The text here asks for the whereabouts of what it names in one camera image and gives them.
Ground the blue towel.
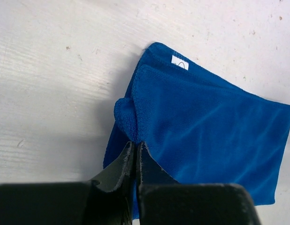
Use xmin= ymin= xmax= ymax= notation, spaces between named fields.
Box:
xmin=103 ymin=42 xmax=290 ymax=206

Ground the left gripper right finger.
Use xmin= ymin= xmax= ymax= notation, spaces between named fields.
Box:
xmin=136 ymin=140 xmax=181 ymax=225

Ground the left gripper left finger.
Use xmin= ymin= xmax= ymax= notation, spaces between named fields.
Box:
xmin=87 ymin=142 xmax=136 ymax=225

